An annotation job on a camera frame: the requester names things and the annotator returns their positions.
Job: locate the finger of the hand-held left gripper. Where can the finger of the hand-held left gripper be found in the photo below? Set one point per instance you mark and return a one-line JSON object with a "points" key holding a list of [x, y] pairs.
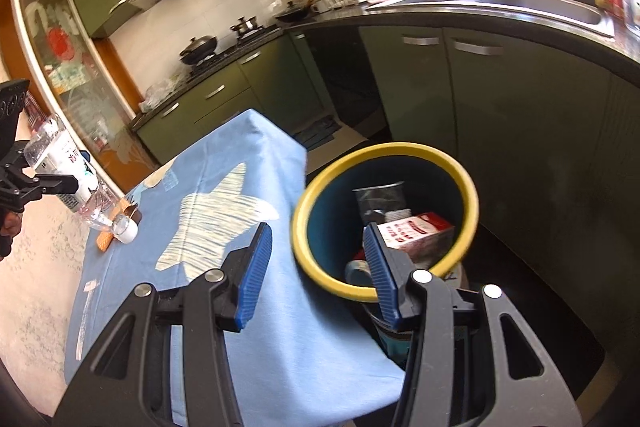
{"points": [[55, 183], [15, 159]]}

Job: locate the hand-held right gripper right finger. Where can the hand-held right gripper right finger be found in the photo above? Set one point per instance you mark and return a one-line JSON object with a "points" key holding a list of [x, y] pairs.
{"points": [[382, 279]]}

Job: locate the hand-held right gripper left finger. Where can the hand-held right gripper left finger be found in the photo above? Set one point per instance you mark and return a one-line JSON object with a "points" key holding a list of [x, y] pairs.
{"points": [[255, 279]]}

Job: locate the clear plastic bottle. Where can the clear plastic bottle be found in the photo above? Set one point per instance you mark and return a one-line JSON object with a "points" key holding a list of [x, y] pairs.
{"points": [[55, 152]]}

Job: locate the yellow-rimmed blue trash bin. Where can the yellow-rimmed blue trash bin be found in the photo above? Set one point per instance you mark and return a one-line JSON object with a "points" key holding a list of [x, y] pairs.
{"points": [[390, 148]]}

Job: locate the person's left hand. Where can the person's left hand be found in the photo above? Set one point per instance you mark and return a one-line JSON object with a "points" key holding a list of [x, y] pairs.
{"points": [[9, 232]]}

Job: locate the red and white carton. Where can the red and white carton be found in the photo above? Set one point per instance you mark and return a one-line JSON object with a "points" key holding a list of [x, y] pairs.
{"points": [[415, 232]]}

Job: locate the glass sliding door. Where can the glass sliding door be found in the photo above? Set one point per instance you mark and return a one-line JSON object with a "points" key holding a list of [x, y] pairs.
{"points": [[65, 72]]}

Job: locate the blue star-print tablecloth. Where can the blue star-print tablecloth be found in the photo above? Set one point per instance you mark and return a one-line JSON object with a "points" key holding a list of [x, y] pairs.
{"points": [[300, 332]]}

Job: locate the orange snack wrapper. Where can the orange snack wrapper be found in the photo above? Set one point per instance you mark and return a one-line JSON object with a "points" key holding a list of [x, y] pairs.
{"points": [[103, 243]]}

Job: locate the clear plastic bag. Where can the clear plastic bag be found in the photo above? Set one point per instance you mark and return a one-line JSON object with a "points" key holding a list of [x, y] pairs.
{"points": [[380, 199]]}

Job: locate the plastic bags on counter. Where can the plastic bags on counter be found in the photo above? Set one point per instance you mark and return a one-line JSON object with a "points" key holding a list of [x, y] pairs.
{"points": [[160, 94]]}

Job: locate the flat cardboard sheet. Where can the flat cardboard sheet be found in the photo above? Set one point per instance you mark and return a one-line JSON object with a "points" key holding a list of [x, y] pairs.
{"points": [[345, 147]]}

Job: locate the dark floor mat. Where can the dark floor mat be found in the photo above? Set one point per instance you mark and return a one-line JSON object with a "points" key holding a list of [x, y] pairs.
{"points": [[317, 132]]}

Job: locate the green kitchen base cabinets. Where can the green kitchen base cabinets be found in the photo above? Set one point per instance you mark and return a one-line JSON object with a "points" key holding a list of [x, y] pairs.
{"points": [[415, 97]]}

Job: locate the gas stove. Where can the gas stove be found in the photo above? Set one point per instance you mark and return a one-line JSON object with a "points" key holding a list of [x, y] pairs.
{"points": [[230, 52]]}

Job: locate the steel pot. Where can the steel pot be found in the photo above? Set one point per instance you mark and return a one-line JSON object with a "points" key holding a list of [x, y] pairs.
{"points": [[246, 28]]}

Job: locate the black kitchen countertop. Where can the black kitchen countertop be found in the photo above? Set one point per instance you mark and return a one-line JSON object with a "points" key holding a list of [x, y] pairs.
{"points": [[450, 18]]}

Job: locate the black lidded wok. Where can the black lidded wok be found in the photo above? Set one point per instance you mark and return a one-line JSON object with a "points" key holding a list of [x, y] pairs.
{"points": [[292, 12]]}

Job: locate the steel sink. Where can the steel sink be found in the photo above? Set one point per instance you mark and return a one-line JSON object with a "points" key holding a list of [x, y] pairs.
{"points": [[525, 7]]}

